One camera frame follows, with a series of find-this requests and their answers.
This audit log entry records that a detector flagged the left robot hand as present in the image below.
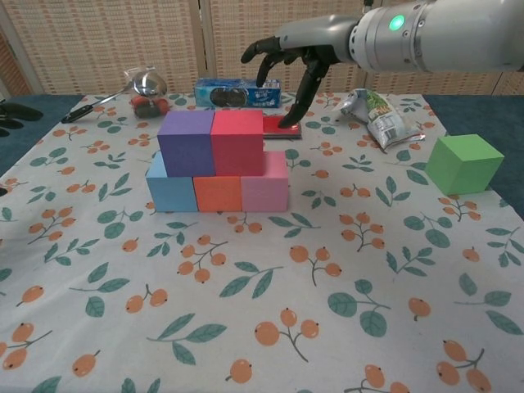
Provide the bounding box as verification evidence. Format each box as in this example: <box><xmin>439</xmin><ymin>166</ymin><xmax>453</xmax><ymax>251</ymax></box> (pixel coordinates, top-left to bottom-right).
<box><xmin>0</xmin><ymin>103</ymin><xmax>44</xmax><ymax>138</ymax></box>

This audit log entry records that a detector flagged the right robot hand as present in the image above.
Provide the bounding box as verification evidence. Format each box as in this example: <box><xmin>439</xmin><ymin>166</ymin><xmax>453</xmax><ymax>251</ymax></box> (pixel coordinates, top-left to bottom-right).
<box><xmin>240</xmin><ymin>15</ymin><xmax>361</xmax><ymax>128</ymax></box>

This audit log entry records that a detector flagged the red foam cube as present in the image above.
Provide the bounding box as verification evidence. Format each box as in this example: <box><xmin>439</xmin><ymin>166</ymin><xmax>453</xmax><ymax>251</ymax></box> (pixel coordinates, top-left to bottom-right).
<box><xmin>210</xmin><ymin>109</ymin><xmax>266</xmax><ymax>176</ymax></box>

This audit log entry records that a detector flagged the pink foam cube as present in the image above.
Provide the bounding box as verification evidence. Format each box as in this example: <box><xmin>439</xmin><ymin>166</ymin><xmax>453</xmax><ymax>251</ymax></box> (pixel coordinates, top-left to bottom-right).
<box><xmin>240</xmin><ymin>150</ymin><xmax>290</xmax><ymax>213</ymax></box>

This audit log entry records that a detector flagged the purple foam cube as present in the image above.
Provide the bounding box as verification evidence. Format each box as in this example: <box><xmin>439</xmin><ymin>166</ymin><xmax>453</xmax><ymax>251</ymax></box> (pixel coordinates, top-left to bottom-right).
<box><xmin>156</xmin><ymin>110</ymin><xmax>217</xmax><ymax>178</ymax></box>

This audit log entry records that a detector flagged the light blue foam cube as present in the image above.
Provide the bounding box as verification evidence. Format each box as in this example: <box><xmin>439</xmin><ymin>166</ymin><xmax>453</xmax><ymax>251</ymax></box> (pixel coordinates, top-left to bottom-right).
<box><xmin>145</xmin><ymin>151</ymin><xmax>200</xmax><ymax>214</ymax></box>

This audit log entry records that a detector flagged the orange foam cube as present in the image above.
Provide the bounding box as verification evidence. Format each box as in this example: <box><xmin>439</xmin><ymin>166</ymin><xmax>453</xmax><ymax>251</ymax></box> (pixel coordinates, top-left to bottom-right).
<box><xmin>192</xmin><ymin>174</ymin><xmax>243</xmax><ymax>213</ymax></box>

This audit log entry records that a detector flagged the green foam cube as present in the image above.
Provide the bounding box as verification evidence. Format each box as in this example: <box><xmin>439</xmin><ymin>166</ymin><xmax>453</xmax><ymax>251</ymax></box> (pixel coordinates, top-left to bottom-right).
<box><xmin>424</xmin><ymin>133</ymin><xmax>505</xmax><ymax>197</ymax></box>

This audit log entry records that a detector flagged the red flat case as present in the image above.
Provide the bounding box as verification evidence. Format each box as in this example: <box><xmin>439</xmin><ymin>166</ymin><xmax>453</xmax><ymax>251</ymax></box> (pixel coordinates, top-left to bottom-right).
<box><xmin>261</xmin><ymin>115</ymin><xmax>304</xmax><ymax>140</ymax></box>

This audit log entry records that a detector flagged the crumpled green white snack bag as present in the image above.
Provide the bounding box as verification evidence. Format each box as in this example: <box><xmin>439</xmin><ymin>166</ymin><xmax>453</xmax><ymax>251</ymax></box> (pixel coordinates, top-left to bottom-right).
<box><xmin>336</xmin><ymin>88</ymin><xmax>427</xmax><ymax>155</ymax></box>

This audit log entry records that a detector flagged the blue cookie package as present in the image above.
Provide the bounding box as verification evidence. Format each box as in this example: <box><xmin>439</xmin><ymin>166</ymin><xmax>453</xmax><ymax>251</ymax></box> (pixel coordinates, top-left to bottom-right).
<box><xmin>193</xmin><ymin>77</ymin><xmax>283</xmax><ymax>109</ymax></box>

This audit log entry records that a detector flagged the bamboo folding screen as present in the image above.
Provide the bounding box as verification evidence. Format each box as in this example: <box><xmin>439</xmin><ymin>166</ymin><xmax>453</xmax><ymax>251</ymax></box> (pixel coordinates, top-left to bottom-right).
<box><xmin>0</xmin><ymin>0</ymin><xmax>524</xmax><ymax>97</ymax></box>

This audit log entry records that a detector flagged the floral print tablecloth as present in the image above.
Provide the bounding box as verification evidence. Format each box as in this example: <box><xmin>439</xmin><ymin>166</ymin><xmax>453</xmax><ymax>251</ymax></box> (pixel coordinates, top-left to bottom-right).
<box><xmin>0</xmin><ymin>92</ymin><xmax>524</xmax><ymax>393</ymax></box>

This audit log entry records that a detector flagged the steel ladle black handle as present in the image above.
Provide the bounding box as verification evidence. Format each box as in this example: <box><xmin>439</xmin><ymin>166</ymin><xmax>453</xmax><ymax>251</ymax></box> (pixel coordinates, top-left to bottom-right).
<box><xmin>61</xmin><ymin>71</ymin><xmax>169</xmax><ymax>124</ymax></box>

